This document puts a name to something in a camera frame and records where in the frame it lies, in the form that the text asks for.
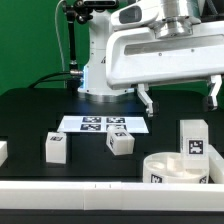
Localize white marker sheet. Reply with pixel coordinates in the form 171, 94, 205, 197
57, 116, 149, 133

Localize white right barrier wall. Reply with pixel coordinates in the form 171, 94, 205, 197
208, 145, 224, 184

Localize white left barrier wall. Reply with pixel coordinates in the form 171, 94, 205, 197
0, 141, 8, 167

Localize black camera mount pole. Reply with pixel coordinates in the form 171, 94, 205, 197
63, 0, 93, 91

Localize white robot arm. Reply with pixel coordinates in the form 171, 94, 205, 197
79, 0, 224, 116

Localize white barrier wall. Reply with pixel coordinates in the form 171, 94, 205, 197
0, 181, 224, 212
208, 145, 224, 184
0, 141, 8, 167

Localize white front barrier wall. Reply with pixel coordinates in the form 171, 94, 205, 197
0, 181, 224, 212

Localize grey cable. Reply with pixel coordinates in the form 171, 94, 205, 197
54, 0, 68, 89

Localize black cables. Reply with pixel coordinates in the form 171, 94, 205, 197
27, 68, 85, 90

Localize black camera on mount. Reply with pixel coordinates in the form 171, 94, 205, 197
83, 0, 119, 9

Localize white round stool seat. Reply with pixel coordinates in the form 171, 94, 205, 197
142, 152, 209, 184

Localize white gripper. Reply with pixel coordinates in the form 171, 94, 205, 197
106, 21, 224, 117

